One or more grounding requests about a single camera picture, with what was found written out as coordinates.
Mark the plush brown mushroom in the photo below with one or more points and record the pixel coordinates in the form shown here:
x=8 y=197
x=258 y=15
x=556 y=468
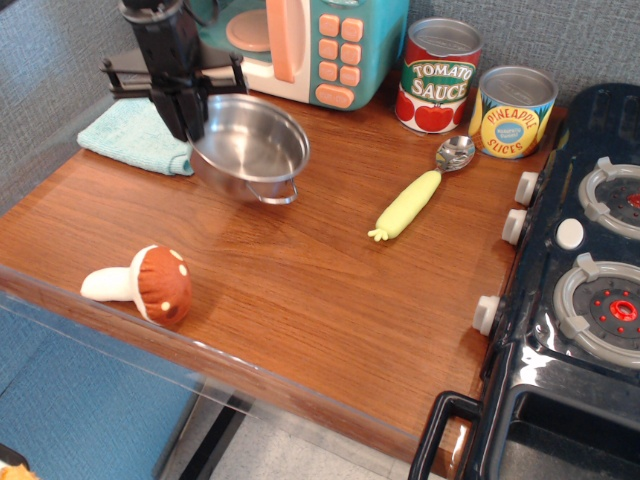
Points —
x=157 y=281

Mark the pineapple slices can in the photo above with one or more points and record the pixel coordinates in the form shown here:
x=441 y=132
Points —
x=511 y=111

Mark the spoon with yellow handle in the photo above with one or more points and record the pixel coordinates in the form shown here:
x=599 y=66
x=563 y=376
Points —
x=452 y=155

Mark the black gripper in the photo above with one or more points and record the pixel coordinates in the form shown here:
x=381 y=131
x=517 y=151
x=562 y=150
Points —
x=171 y=60

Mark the toy microwave teal and cream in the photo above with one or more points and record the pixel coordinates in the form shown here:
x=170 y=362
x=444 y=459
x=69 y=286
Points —
x=333 y=54

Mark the dark blue toy stove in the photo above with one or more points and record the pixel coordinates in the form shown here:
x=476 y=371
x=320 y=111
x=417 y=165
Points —
x=560 y=397

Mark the light blue towel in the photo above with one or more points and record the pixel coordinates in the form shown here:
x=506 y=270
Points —
x=132 y=132

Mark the clear acrylic table guard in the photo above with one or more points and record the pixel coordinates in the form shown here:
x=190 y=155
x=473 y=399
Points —
x=89 y=392

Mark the tomato sauce can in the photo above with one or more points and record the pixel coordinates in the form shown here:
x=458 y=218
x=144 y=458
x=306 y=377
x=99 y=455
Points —
x=440 y=62

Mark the small steel pot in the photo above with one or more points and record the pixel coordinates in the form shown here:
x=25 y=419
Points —
x=251 y=150

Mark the orange object bottom left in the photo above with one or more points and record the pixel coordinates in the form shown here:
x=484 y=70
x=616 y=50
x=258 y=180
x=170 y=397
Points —
x=17 y=472

